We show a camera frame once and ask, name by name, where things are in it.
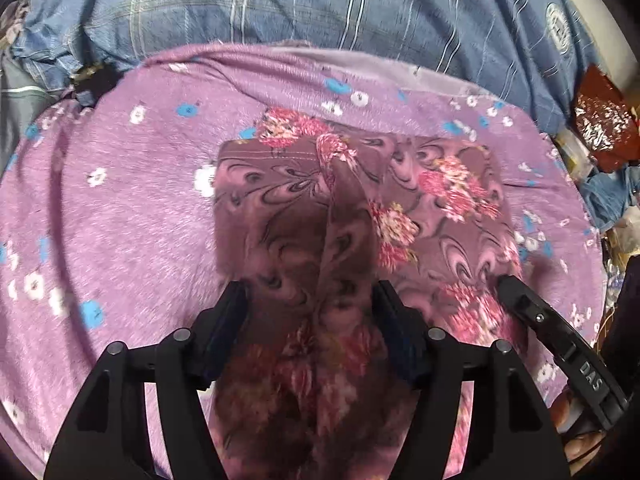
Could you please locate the purple floral blanket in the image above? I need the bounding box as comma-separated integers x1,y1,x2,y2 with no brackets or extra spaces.
0,40,608,480

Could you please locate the black power plug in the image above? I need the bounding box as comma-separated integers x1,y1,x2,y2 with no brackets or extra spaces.
72,65,123,108

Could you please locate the maroon floral shirt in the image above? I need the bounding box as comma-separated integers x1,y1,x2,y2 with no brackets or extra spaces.
212,107,531,480

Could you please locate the blue plaid quilt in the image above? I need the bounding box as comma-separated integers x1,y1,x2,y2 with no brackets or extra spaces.
12,0,596,133

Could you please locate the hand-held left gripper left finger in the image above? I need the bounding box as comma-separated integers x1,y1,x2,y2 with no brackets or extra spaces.
44,281,249,480

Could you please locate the person's right hand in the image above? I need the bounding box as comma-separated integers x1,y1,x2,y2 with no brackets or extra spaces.
549,389,607,477

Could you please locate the lilac crumpled cloth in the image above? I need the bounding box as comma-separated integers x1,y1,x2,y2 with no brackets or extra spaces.
0,0,33,53

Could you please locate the blue denim garment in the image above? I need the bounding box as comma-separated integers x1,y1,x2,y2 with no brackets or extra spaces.
575,165,640,233

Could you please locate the shiny red plastic bag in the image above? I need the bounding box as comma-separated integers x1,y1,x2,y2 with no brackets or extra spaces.
572,65,640,173

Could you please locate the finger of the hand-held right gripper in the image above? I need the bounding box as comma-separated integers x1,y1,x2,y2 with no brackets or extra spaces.
496,274,567,349

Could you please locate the grey star pillow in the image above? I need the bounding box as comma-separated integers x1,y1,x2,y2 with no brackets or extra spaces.
0,47,71,171

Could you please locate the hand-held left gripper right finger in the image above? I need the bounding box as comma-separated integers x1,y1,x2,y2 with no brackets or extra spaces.
372,280,571,480

